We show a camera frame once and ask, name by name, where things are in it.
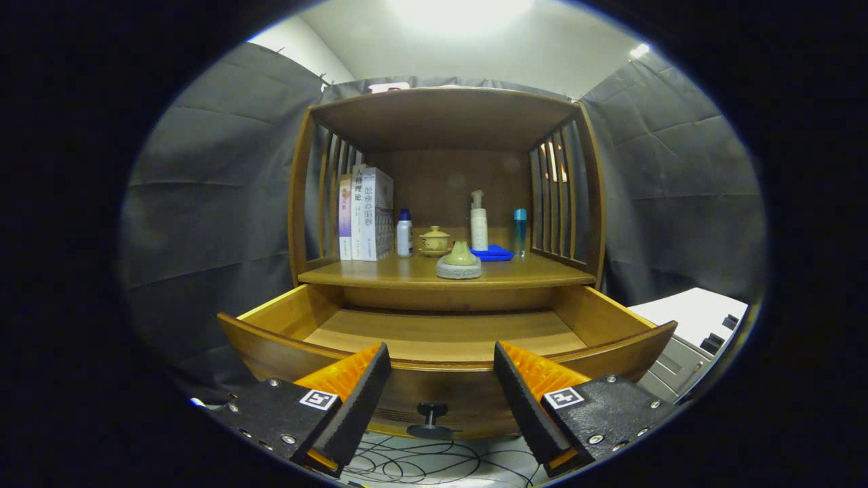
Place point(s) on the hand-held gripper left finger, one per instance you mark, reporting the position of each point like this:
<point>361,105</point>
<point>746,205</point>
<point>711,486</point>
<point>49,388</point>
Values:
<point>352,413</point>

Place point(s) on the wooden countertop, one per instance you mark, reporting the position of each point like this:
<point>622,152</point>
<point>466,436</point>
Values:
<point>529,271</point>

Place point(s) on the blue tumbler bottle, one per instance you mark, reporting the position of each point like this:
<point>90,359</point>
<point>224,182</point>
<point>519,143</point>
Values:
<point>520,234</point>

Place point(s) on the white pump bottle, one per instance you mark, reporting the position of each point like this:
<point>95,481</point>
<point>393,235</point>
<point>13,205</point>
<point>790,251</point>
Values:
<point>479,227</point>

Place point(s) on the blue folded cloth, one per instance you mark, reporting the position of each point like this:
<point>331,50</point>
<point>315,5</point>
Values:
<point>500,254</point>

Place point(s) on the white bottle with blue cap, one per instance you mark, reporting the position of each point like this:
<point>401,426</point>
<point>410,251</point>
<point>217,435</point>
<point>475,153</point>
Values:
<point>404,237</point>

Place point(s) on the small ceiling light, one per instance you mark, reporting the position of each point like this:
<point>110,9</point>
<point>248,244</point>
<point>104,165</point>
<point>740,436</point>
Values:
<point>639,51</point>

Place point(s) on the large ceiling light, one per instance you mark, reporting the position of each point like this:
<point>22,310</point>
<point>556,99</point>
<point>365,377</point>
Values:
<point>461,10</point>

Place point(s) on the wooden cabinet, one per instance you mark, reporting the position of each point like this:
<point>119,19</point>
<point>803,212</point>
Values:
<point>441,183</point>

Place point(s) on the yellow lidded teacup with saucer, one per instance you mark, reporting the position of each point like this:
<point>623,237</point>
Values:
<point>434,240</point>

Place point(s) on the white patterned book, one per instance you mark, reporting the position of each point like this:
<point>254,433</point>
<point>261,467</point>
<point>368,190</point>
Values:
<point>376,217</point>

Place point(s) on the thin white book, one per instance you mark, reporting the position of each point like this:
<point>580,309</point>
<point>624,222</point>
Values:
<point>356,224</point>

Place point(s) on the wooden drawer with black knob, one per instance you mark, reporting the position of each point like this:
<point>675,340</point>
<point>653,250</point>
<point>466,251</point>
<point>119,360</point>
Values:
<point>441,335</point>

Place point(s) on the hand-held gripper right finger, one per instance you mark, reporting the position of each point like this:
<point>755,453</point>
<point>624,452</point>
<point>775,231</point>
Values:
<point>525,407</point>

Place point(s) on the pink purple book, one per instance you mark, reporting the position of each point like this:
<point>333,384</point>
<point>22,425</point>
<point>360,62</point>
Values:
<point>344,217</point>

